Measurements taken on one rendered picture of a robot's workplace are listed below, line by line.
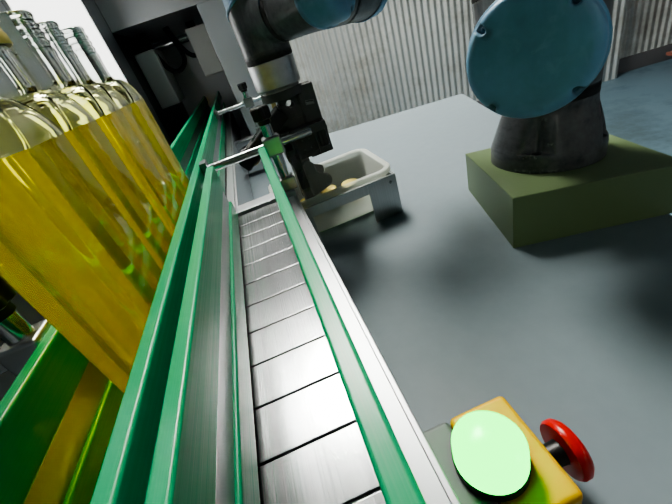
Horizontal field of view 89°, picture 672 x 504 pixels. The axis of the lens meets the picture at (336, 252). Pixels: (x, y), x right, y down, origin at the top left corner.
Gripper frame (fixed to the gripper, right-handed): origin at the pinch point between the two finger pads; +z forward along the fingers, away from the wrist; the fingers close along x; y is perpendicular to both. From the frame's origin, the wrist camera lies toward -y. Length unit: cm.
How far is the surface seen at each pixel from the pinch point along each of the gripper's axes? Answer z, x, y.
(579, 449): 0, -54, 8
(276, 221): -6.9, -19.6, -5.9
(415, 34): 1, 256, 147
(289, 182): -8.7, -11.7, -2.2
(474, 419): -4, -52, 2
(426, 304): 6.0, -31.7, 8.2
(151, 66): -32, 85, -31
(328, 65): 3, 277, 72
